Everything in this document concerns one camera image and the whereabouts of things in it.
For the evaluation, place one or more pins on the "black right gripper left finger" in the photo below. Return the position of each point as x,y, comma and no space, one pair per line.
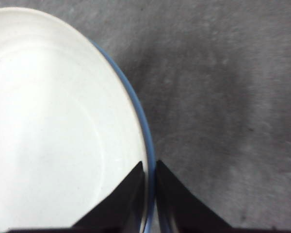
121,206

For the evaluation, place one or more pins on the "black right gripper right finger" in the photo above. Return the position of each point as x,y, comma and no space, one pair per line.
182,208

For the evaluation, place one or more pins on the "blue plate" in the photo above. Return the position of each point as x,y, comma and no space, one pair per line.
145,126

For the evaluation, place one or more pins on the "white plate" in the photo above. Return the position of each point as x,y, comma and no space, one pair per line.
58,121

